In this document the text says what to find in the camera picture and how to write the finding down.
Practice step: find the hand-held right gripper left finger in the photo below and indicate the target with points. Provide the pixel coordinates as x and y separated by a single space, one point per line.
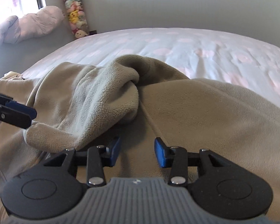
115 150

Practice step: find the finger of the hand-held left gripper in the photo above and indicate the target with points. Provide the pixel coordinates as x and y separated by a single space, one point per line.
11 119
21 109

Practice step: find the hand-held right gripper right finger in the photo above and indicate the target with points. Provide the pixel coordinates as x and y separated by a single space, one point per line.
159 152

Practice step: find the beige fleece hoodie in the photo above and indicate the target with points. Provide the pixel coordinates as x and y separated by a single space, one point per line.
189 121

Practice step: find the cream cloth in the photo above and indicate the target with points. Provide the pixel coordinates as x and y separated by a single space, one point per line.
11 75

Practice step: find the rolled pale pink duvet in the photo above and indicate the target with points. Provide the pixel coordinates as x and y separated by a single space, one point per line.
37 25

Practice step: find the small dark box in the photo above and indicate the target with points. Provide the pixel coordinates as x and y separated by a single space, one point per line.
92 32

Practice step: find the bed with pink dotted sheet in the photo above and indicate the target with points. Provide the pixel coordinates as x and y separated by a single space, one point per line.
177 46

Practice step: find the clear tube of plush toys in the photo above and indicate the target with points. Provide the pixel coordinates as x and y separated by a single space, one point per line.
74 16

